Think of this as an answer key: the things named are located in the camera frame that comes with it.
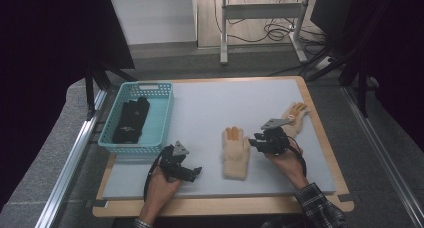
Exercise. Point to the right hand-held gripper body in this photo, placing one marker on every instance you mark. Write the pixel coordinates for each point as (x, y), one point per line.
(276, 141)

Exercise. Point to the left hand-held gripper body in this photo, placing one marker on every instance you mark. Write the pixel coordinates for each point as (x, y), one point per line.
(171, 164)

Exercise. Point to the teal plastic basket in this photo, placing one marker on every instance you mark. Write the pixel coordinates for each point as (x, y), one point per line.
(160, 121)

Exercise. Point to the black glove with small emblem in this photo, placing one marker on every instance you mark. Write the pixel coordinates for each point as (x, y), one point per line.
(131, 124)

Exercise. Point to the person's right hand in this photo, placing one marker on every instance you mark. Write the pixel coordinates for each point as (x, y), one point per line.
(290, 164)

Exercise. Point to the person's left hand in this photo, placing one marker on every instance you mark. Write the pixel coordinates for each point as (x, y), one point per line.
(159, 192)

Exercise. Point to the grey foam mat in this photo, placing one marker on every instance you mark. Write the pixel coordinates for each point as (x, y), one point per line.
(206, 114)

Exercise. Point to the white power strip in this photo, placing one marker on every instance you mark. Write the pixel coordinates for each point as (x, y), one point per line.
(324, 63)

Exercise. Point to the black metal stand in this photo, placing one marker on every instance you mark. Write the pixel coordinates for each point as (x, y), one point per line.
(361, 88)

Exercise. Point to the black tripod legs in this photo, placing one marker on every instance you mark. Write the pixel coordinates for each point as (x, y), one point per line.
(90, 91)

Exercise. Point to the black curtain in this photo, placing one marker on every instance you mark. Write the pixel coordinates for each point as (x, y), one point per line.
(393, 54)
(50, 54)

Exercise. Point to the white panel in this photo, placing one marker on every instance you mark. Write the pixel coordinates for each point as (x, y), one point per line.
(153, 18)

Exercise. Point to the aluminium rail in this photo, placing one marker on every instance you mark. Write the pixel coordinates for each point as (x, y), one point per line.
(383, 154)
(71, 158)

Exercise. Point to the white metal desk frame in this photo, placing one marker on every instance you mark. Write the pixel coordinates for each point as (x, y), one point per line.
(263, 10)

